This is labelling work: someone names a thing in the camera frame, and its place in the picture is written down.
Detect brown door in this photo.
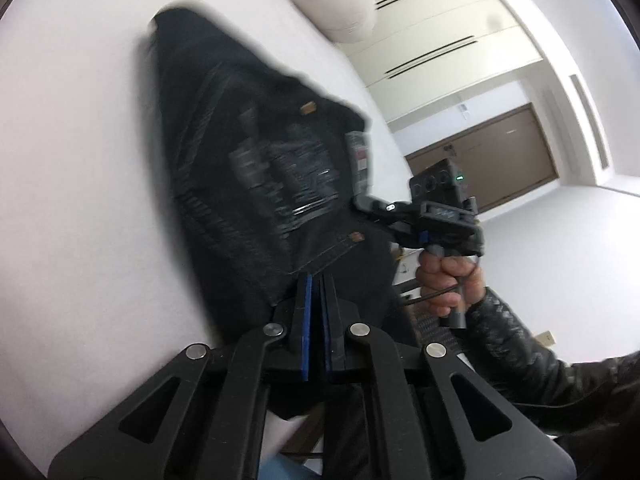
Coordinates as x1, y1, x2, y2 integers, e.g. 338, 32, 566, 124
405, 102, 560, 211

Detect white wardrobe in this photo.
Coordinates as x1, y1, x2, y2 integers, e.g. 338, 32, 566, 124
335, 0, 546, 126

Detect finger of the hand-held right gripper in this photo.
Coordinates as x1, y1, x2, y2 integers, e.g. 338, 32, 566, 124
345, 130, 417, 227

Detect black cable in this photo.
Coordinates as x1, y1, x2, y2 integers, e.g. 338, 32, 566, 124
397, 280, 463, 307

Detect person's right hand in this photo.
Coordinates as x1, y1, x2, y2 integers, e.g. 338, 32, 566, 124
416, 252, 485, 320

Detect person's right forearm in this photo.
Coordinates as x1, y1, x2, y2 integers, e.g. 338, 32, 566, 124
465, 285, 640, 441

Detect black pants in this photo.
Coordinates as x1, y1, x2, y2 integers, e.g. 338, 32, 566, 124
145, 2, 423, 421

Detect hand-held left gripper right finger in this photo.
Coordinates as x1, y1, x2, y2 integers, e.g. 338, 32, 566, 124
321, 274, 576, 480

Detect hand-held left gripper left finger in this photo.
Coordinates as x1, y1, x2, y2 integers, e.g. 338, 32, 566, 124
47, 274, 321, 480

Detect white bed sheet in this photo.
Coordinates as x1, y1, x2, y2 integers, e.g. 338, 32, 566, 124
0, 0, 408, 476

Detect person's blue jeans leg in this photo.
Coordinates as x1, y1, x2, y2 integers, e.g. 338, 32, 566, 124
257, 457, 321, 480

